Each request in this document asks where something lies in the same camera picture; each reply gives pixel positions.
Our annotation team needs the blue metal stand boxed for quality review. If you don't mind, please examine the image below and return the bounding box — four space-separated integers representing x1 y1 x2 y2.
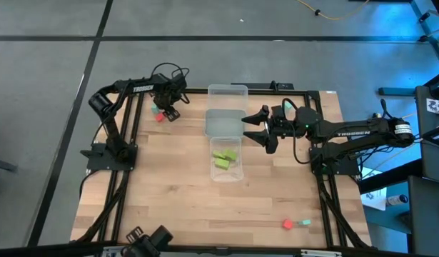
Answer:
408 0 439 71

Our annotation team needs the black bottle with white label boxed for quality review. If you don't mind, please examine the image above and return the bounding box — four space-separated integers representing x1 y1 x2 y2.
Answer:
385 193 409 207

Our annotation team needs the black frame crossbeam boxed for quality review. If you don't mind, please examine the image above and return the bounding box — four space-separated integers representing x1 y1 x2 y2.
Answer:
0 241 439 257

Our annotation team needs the black table-level camera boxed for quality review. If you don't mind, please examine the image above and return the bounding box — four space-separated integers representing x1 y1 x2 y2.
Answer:
121 224 174 257

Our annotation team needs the yellow cable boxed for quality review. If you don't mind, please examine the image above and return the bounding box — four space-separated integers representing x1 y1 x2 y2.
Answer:
296 0 370 21

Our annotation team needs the dark chair foot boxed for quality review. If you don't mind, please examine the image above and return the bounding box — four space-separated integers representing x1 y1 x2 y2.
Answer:
0 156 19 174

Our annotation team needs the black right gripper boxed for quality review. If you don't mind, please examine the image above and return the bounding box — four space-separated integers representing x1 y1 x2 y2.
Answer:
241 104 295 155

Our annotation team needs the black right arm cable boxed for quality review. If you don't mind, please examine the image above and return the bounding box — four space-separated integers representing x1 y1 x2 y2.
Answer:
281 97 316 166

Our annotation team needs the clear plastic container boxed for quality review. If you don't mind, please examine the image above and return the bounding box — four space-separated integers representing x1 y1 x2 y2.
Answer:
208 136 245 183
207 84 249 112
203 109 248 139

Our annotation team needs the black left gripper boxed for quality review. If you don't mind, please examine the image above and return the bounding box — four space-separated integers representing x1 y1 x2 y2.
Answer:
151 74 188 123

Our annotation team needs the black floor bar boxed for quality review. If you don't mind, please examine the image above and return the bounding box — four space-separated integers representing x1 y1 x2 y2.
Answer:
357 158 424 196

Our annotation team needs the printed marker paper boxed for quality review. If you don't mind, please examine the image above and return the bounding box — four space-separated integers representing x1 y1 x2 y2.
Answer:
425 96 439 115

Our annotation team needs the black table-edge bracket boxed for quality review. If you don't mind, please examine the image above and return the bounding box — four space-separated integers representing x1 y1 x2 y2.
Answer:
231 80 296 91

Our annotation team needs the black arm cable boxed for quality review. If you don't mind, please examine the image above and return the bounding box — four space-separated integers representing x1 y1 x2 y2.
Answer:
150 61 191 105
281 97 316 166

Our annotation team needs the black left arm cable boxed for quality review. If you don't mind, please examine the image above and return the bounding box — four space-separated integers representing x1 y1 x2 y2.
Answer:
150 61 191 105

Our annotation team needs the white paper sheet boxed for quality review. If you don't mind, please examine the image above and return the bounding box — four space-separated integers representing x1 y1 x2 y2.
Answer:
360 187 388 212

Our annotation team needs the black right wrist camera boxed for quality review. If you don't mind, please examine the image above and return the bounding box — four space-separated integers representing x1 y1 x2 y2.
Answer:
271 105 291 123

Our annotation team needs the black cable bundle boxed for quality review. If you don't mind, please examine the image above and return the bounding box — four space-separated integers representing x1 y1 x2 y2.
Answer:
316 173 370 249
76 170 131 243

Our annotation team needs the grey cabinet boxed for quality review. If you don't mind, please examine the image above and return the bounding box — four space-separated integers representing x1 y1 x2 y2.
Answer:
406 174 439 257

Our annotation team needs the black desk foot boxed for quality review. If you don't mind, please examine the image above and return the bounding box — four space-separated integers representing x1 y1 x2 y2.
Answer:
378 86 418 97

